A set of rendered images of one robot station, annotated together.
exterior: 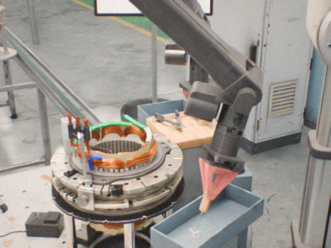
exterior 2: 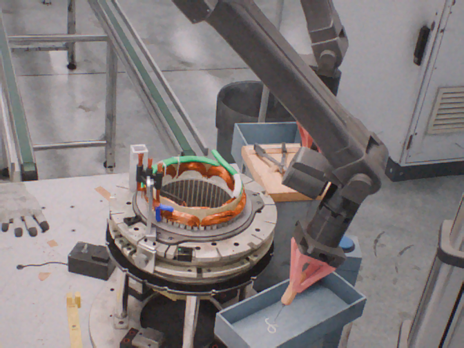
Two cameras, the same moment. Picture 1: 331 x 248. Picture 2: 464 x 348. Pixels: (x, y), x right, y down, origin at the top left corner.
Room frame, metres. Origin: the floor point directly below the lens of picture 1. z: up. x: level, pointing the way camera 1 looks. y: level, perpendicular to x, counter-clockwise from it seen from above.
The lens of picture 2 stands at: (-0.07, -0.02, 1.84)
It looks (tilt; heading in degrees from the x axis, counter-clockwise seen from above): 32 degrees down; 4
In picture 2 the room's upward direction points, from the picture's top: 8 degrees clockwise
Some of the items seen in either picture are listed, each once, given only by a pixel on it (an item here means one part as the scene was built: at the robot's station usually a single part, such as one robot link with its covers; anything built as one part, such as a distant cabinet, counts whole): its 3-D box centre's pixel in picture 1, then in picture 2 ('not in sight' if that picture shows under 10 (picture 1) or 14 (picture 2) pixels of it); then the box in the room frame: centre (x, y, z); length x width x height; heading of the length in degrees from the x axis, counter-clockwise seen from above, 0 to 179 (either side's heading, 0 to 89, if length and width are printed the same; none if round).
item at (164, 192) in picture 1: (150, 196); (225, 267); (0.90, 0.04, 1.05); 0.09 x 0.04 x 0.01; 113
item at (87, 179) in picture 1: (85, 158); (152, 210); (0.90, 0.18, 1.15); 0.03 x 0.02 x 0.12; 15
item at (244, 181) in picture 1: (232, 211); (330, 293); (1.06, -0.18, 0.91); 0.07 x 0.07 x 0.25; 8
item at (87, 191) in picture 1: (87, 196); (148, 255); (0.87, 0.17, 1.07); 0.04 x 0.02 x 0.05; 71
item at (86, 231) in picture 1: (86, 225); (143, 274); (1.08, 0.22, 0.85); 0.06 x 0.04 x 0.05; 155
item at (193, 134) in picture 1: (187, 128); (293, 170); (1.28, -0.06, 1.05); 0.20 x 0.19 x 0.02; 23
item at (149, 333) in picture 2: not in sight; (148, 338); (0.92, 0.17, 0.83); 0.05 x 0.04 x 0.02; 77
